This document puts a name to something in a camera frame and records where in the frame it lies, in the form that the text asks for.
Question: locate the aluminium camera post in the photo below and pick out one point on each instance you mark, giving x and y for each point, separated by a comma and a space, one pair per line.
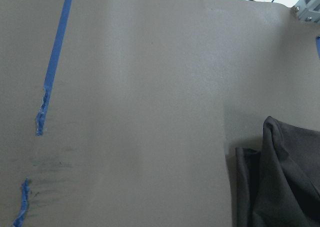
307, 10

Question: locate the dark brown t-shirt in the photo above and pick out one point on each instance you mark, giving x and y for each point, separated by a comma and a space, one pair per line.
279, 185

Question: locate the brown paper table cover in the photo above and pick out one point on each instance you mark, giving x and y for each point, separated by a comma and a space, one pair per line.
151, 99

